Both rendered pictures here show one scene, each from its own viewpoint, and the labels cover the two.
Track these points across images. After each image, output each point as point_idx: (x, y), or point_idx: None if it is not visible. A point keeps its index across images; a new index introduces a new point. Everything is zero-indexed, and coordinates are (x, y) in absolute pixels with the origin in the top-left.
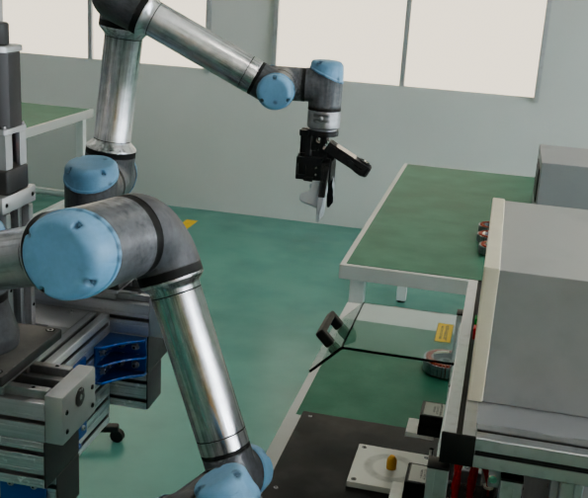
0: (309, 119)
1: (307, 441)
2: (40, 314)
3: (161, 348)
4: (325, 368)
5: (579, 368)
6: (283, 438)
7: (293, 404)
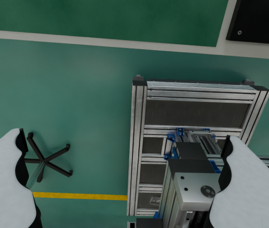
0: None
1: None
2: None
3: (183, 164)
4: (117, 33)
5: None
6: (257, 50)
7: (198, 52)
